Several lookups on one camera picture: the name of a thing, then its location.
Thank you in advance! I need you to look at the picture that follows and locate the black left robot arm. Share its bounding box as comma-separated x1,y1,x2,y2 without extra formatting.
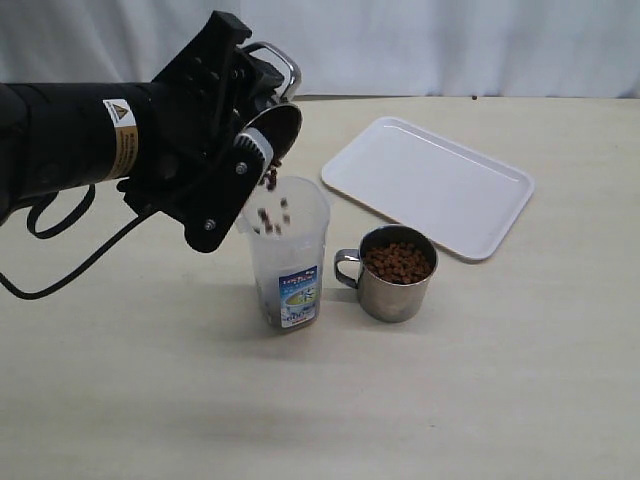
1,11,302,236

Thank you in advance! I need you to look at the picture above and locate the white backdrop curtain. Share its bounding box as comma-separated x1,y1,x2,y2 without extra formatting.
1,1,639,98

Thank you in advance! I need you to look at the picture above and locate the steel mug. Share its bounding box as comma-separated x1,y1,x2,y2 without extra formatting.
242,42,302,168
333,224,439,323

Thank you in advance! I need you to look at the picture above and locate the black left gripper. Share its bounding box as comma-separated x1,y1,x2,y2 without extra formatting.
118,10,285,220

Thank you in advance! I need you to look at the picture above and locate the white plastic tray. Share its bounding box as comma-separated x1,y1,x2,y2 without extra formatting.
321,116,535,262

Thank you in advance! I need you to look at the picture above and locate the clear plastic pitcher with label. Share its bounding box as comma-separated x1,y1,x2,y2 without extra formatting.
236,176,331,334

